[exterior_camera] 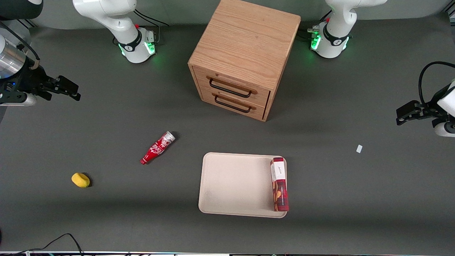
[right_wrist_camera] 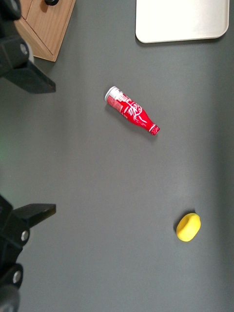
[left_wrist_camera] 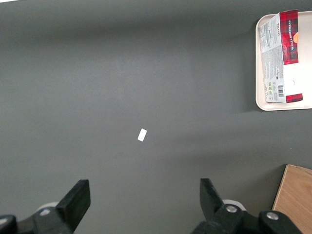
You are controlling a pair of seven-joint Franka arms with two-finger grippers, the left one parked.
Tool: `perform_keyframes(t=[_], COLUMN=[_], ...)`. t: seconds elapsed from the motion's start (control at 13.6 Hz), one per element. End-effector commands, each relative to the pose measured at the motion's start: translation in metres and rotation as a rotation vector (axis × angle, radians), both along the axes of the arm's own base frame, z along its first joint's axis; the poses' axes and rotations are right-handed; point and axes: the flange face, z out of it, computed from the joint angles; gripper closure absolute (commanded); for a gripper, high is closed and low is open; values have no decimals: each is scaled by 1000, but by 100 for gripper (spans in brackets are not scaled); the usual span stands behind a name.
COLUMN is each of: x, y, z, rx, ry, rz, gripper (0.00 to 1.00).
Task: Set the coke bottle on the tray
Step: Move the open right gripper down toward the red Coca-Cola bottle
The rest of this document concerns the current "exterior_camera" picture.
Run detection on black left base cables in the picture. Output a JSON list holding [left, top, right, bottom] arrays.
[[298, 10, 332, 40]]

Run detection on beige rectangular tray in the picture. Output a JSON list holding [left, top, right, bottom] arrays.
[[198, 152, 288, 218]]

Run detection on black right base cables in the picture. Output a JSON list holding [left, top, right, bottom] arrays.
[[133, 9, 170, 44]]

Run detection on red coke bottle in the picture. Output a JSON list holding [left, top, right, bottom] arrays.
[[140, 131, 176, 165]]

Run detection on red white biscuit box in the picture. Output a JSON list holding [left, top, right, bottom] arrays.
[[270, 157, 289, 212]]

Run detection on black drawer handle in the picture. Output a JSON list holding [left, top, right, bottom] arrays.
[[214, 95, 252, 113], [208, 78, 253, 98]]

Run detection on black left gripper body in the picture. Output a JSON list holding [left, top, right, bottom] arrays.
[[419, 93, 445, 120]]

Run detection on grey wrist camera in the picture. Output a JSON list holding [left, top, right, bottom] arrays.
[[0, 93, 37, 107], [432, 119, 455, 138]]

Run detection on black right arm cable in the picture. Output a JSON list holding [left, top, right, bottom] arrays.
[[0, 21, 40, 70]]

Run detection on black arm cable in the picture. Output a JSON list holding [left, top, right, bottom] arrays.
[[0, 21, 40, 70], [418, 61, 455, 106]]

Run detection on wooden two-drawer cabinet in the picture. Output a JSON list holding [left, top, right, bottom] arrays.
[[188, 0, 301, 122]]

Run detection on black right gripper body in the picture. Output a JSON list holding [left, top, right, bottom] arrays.
[[0, 66, 59, 106]]

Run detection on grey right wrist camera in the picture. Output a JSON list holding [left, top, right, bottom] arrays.
[[0, 93, 37, 107]]

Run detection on black base cables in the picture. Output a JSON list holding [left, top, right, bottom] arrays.
[[298, 10, 332, 40], [133, 9, 170, 44]]

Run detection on yellow lemon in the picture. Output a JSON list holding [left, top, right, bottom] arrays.
[[71, 172, 91, 188]]

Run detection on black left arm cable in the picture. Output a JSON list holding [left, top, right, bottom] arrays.
[[418, 61, 455, 106]]

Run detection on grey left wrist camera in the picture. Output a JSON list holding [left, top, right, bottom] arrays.
[[432, 119, 455, 138]]

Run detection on black cable at table edge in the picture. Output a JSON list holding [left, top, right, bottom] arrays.
[[0, 233, 84, 256]]

